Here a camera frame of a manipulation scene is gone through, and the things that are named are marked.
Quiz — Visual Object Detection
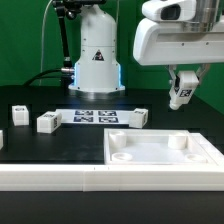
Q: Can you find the white square tabletop part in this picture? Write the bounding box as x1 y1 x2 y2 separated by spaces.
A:
104 129 224 166

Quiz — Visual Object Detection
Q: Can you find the black cable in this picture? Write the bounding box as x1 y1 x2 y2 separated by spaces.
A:
23 68 75 87

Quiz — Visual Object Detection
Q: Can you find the white obstacle fence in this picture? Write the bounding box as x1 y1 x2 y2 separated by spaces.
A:
0 132 224 193

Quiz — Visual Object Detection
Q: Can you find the grey thin cable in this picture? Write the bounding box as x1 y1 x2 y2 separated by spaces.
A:
39 0 54 86

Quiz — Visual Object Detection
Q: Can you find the apriltag sheet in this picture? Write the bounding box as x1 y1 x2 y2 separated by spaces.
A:
57 109 131 125

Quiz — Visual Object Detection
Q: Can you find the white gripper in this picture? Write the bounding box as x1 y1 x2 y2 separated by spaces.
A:
133 17 224 87

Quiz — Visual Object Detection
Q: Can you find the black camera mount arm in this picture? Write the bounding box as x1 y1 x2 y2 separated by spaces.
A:
52 0 107 67

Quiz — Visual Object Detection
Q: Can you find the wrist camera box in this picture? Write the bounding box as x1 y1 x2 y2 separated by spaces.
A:
142 0 197 22

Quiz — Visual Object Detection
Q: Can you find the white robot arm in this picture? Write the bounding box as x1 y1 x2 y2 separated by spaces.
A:
72 0 224 93

